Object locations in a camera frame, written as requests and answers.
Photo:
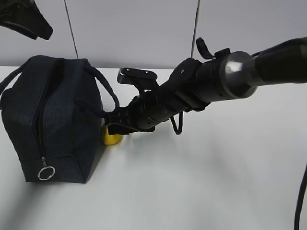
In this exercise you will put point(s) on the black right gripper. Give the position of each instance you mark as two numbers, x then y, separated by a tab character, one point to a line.
151	108

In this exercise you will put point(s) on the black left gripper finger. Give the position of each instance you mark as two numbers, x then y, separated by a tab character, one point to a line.
22	26
29	10

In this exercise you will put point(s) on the yellow lemon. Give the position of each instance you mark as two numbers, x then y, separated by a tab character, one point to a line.
108	139

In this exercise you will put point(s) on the dark navy lunch bag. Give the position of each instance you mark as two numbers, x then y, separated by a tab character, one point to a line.
52	111

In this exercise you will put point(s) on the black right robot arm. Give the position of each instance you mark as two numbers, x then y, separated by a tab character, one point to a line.
224	76

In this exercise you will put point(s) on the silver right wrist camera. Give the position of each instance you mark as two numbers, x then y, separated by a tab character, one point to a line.
142	80

